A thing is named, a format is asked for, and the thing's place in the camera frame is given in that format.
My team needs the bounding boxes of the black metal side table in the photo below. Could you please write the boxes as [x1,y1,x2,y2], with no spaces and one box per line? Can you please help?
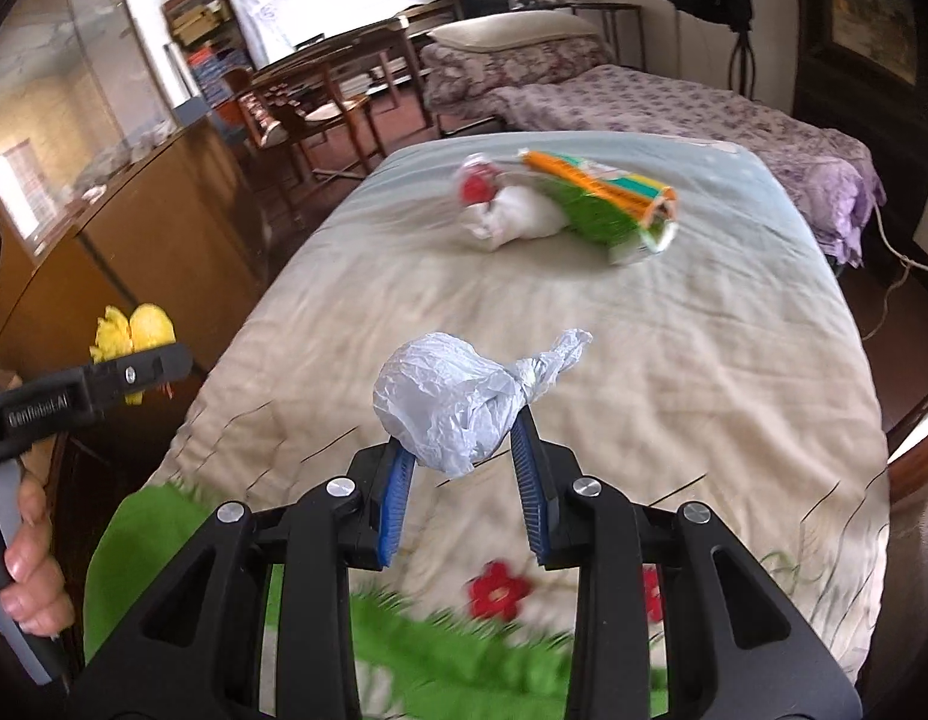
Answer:
[558,2,648,70]

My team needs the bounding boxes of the wooden cabinet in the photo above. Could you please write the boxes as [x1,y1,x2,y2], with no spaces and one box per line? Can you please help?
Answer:
[0,122,267,427]

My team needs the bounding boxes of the white pillow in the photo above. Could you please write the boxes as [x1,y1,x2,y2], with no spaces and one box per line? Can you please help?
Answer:
[428,10,599,54]

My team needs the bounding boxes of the wooden desk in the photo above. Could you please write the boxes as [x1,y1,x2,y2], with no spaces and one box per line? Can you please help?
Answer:
[251,13,435,128]

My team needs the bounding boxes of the wooden chair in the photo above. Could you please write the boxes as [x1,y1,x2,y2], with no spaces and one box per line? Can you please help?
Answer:
[887,394,928,504]
[223,60,388,199]

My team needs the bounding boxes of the folded floral quilt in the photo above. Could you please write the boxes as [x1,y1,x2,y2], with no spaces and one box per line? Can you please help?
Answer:
[420,36,612,112]

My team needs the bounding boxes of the cluttered bookshelf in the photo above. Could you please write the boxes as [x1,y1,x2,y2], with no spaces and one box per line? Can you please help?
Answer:
[161,0,254,106]

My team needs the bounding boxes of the orange green snack wrapper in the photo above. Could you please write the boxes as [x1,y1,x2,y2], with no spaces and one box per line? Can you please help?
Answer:
[519,149,679,265]

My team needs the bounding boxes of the clear cup with red wrapper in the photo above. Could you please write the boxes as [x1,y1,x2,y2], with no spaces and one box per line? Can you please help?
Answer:
[453,153,503,206]

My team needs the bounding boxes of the wooden chair at right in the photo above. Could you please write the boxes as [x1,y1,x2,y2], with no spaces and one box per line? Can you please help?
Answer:
[887,394,928,504]

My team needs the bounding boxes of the person's left hand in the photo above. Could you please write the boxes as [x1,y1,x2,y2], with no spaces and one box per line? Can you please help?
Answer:
[0,472,75,637]

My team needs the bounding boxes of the white plastic bag ball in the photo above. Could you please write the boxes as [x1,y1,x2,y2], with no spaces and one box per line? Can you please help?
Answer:
[373,328,592,478]

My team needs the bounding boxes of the white power cable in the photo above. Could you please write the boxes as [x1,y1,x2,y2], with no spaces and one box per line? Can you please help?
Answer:
[861,205,928,343]

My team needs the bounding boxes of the purple floral bed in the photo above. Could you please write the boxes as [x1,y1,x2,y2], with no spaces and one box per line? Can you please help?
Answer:
[441,64,885,266]

